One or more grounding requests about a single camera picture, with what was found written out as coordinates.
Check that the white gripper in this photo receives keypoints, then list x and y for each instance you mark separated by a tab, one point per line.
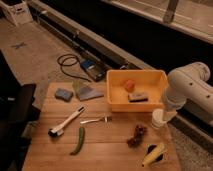
168	115

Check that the dark purple grape bunch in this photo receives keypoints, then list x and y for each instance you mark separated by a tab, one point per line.
136	140

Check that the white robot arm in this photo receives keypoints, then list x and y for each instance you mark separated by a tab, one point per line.
188	82

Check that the white paper cup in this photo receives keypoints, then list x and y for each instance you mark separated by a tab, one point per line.
157	118

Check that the yellow plastic bin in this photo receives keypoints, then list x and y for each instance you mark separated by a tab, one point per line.
153	82

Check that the yellow corn cob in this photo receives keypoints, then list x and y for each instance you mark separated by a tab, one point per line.
150	158

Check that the small black bowl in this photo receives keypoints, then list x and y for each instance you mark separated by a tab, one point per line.
150	149

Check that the orange fruit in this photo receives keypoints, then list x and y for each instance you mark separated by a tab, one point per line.
129	85

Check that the silver metal fork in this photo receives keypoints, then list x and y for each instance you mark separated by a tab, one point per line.
104	119

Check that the blue black electronic box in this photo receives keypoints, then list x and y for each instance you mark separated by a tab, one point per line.
93	70

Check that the grey green folded cloth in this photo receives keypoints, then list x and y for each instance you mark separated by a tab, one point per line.
84	92

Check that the green cucumber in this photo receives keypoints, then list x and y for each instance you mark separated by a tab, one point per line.
80	142

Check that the blue sponge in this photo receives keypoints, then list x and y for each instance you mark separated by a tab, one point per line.
63	94

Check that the white black dish brush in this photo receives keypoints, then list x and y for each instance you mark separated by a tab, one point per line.
59	129

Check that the black chair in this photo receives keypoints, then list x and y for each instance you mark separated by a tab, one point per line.
16	111

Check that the white cardboard box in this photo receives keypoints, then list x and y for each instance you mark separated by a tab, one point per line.
17	14

